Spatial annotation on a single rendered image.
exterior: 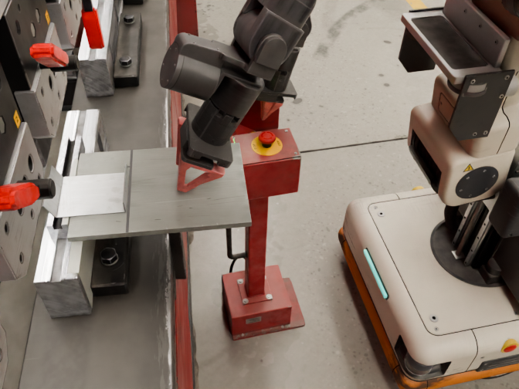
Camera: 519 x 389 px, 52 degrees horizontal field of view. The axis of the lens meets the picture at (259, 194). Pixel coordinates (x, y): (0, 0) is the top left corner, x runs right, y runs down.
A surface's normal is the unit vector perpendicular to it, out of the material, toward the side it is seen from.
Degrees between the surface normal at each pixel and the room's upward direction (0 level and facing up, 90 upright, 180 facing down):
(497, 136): 90
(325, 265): 0
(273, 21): 82
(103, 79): 90
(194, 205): 0
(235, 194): 0
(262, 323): 90
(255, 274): 90
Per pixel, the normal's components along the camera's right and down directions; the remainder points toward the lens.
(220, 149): 0.50, -0.64
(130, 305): 0.02, -0.70
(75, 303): 0.13, 0.72
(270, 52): 0.32, 0.58
